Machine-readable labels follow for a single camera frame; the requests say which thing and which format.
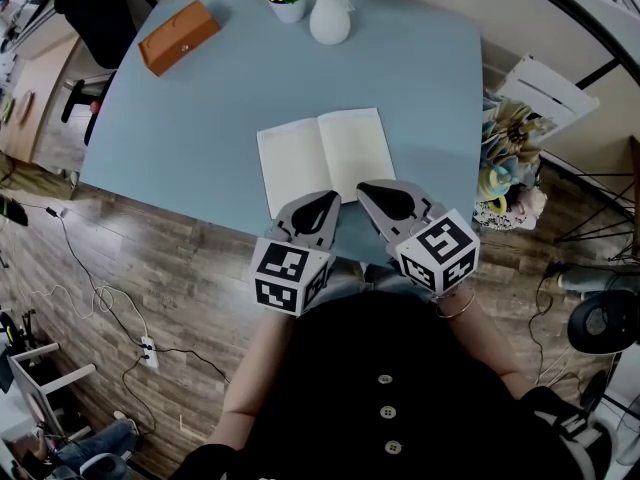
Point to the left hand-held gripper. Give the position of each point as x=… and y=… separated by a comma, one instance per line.
x=285, y=278

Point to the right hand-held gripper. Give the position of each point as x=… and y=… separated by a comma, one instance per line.
x=440, y=253

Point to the light blue notebook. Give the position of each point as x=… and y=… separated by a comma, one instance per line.
x=325, y=153

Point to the person's left forearm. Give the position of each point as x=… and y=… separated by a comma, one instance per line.
x=260, y=378

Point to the person's right forearm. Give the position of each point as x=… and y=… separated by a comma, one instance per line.
x=487, y=353

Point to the person's grey jeans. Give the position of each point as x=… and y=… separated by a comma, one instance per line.
x=345, y=280

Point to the pink plush toy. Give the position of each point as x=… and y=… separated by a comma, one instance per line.
x=530, y=203

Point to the person's black top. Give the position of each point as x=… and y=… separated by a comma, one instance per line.
x=350, y=368

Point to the folded paper flower bouquet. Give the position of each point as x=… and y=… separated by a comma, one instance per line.
x=515, y=138

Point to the light blue table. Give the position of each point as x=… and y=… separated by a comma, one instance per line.
x=190, y=143

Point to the white wooden chair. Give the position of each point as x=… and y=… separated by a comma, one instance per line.
x=550, y=93

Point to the white power strip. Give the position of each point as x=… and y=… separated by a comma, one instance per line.
x=150, y=352

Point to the orange rectangular box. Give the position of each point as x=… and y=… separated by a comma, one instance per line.
x=177, y=38

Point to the black round stool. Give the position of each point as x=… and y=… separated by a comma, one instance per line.
x=600, y=323

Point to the brown table with black legs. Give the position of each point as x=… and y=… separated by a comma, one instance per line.
x=636, y=168

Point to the black office chair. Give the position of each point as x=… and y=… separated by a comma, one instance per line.
x=100, y=23

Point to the light wooden desk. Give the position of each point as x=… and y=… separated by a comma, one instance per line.
x=40, y=98

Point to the white side table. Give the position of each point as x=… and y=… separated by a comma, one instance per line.
x=30, y=393

